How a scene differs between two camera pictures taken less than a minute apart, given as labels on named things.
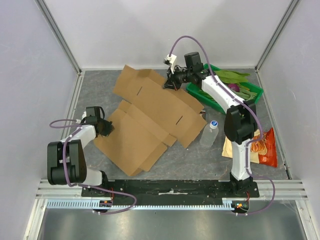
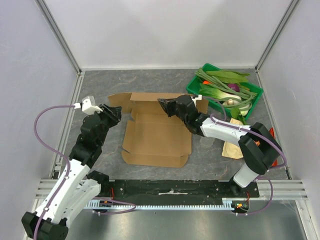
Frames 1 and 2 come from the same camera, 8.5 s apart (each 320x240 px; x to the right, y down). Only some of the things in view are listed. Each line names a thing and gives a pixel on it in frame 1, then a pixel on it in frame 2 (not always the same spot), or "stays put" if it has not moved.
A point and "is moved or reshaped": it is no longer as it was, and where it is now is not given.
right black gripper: x=171 y=79 to x=171 y=107
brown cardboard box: x=150 y=118 is moved or reshaped
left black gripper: x=109 y=128 to x=114 y=113
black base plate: x=167 y=192 stays put
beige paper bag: x=227 y=151 stays put
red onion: x=234 y=87 stays put
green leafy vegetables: x=230 y=77 stays put
